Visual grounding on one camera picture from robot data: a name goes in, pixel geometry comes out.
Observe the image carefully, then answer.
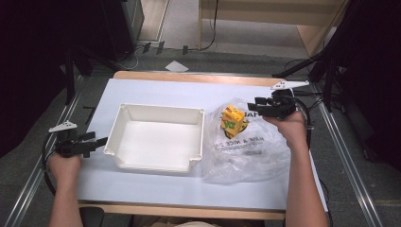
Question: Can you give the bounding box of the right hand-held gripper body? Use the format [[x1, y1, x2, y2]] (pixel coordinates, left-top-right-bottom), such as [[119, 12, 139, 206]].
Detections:
[[266, 79, 310, 120]]

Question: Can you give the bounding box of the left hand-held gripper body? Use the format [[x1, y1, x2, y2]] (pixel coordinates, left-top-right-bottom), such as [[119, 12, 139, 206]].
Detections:
[[47, 120, 85, 159]]

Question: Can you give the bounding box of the clear plastic bag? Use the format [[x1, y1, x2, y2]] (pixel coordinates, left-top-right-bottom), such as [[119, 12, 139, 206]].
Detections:
[[200, 96, 293, 185]]

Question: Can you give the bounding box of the person's right hand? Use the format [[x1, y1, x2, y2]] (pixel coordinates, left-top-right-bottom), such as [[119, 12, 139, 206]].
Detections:
[[262, 110, 308, 149]]

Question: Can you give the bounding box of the person's left hand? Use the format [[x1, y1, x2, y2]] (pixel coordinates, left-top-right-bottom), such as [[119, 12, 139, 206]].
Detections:
[[46, 152, 83, 187]]

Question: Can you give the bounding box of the yellow green carton box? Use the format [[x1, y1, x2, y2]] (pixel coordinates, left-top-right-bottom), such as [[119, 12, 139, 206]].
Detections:
[[219, 104, 250, 140]]

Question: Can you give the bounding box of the white plastic bin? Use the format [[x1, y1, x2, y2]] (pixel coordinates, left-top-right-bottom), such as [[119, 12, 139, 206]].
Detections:
[[102, 102, 206, 175]]

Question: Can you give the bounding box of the black chair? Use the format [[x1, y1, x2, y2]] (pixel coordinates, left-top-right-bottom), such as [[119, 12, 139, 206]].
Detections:
[[78, 205, 105, 227]]

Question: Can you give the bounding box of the wooden table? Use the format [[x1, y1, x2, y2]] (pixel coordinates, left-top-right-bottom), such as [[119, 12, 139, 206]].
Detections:
[[76, 70, 329, 221]]

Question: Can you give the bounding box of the white table mat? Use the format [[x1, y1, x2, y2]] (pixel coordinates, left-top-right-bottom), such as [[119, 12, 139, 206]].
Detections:
[[76, 78, 329, 213]]

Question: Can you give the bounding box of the light wooden furniture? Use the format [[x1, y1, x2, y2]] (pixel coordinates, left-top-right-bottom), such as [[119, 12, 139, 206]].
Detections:
[[197, 0, 352, 59]]

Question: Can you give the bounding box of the white paper sheet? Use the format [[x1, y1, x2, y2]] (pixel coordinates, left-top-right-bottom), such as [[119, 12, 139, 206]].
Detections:
[[165, 60, 190, 73]]

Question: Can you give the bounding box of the dark cabinet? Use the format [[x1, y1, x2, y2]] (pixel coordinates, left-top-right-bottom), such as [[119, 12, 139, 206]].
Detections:
[[99, 0, 146, 62]]

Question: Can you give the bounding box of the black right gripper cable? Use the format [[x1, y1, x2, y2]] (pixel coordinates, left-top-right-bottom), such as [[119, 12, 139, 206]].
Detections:
[[292, 95, 314, 149]]

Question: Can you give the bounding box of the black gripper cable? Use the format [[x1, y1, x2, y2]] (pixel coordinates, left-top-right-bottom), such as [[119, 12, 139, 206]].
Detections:
[[292, 95, 314, 149], [41, 131, 59, 197]]

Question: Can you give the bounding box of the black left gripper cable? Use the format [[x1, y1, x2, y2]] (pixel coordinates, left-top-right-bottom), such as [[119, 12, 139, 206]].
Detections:
[[41, 131, 59, 197]]

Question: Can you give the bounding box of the metal floor rail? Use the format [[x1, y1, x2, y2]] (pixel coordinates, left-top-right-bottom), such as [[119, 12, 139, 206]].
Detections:
[[2, 75, 87, 227], [310, 84, 385, 227]]

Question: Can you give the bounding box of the black floor cable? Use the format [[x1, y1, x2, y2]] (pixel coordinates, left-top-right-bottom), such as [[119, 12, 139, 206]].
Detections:
[[192, 0, 220, 52]]

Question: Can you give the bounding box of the white floor cable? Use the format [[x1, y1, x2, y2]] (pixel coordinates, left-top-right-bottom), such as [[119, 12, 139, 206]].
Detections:
[[114, 45, 145, 72]]

